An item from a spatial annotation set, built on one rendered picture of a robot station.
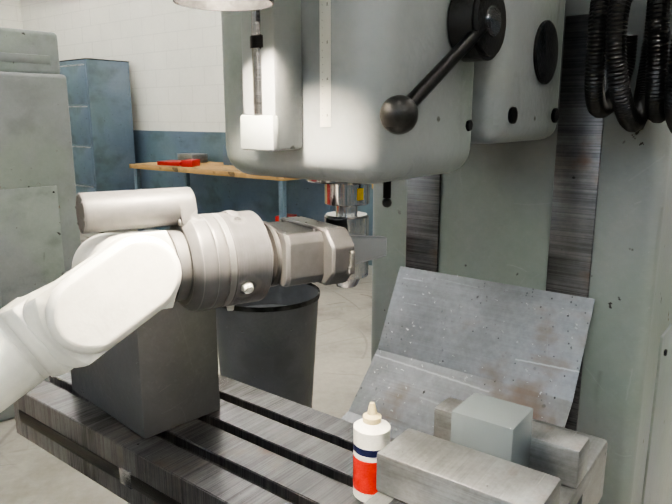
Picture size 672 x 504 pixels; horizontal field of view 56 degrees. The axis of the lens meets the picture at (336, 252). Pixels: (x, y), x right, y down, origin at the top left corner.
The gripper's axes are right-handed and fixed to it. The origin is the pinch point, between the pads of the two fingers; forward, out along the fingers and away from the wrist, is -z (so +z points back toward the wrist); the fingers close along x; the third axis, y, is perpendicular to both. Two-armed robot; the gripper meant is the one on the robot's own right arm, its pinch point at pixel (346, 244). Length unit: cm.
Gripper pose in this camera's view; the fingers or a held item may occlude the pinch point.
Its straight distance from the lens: 66.4
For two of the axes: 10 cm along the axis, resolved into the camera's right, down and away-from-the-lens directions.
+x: -5.5, -1.8, 8.2
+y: -0.1, 9.8, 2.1
